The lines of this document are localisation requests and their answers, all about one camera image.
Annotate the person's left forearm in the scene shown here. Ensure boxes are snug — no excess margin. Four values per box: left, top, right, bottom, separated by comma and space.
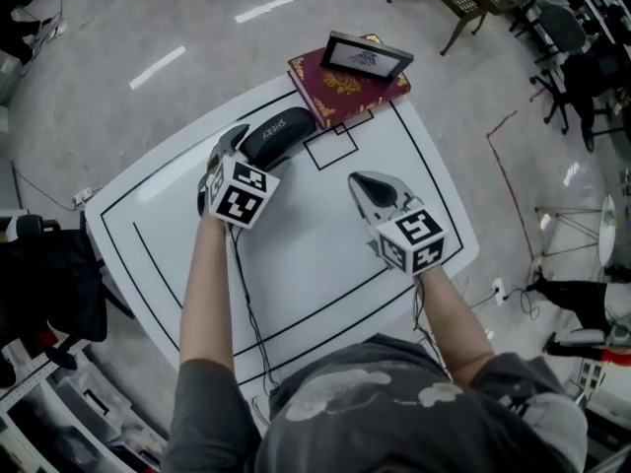
178, 213, 236, 374

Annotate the black swivel office chair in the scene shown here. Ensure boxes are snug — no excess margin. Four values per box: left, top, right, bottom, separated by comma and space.
528, 51, 631, 153

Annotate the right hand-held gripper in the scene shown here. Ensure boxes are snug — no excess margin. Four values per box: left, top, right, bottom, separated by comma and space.
347, 169, 447, 278

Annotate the white storage shelf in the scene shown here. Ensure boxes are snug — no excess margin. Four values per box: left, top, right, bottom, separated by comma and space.
0, 352, 170, 473

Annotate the grey office chair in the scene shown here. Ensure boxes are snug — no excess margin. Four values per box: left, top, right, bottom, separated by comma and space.
509, 0, 589, 66

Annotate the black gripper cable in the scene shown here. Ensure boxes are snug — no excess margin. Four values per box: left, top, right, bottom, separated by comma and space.
410, 273, 451, 381
227, 223, 280, 396

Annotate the black bag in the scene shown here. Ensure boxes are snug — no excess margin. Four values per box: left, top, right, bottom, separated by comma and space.
0, 228, 109, 359

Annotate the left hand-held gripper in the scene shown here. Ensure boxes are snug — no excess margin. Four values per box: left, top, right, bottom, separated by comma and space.
196, 123, 297, 231

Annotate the person's right forearm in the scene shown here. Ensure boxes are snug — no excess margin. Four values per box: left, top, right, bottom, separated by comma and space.
417, 262, 497, 389

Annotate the white round side table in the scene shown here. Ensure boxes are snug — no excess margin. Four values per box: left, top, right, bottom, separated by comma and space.
534, 193, 618, 266

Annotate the red book with gold print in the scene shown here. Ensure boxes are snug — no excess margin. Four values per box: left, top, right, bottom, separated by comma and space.
287, 34, 412, 131

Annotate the black glasses case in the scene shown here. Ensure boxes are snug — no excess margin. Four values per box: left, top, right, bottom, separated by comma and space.
238, 106, 317, 171

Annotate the black picture frame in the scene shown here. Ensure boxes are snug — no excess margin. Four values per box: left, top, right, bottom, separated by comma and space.
319, 30, 415, 86

